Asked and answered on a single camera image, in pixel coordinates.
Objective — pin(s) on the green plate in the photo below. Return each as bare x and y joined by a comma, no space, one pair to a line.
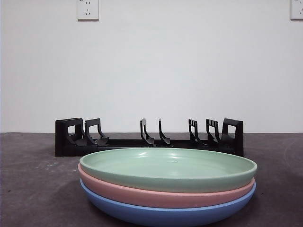
165,165

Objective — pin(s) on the pink plate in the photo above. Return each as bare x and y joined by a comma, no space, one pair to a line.
165,199

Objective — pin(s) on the blue plate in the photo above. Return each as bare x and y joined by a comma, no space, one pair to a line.
165,217

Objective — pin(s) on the black dish rack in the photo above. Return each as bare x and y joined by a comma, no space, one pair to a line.
64,142

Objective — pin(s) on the white wall socket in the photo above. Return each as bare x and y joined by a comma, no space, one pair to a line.
88,10
297,9

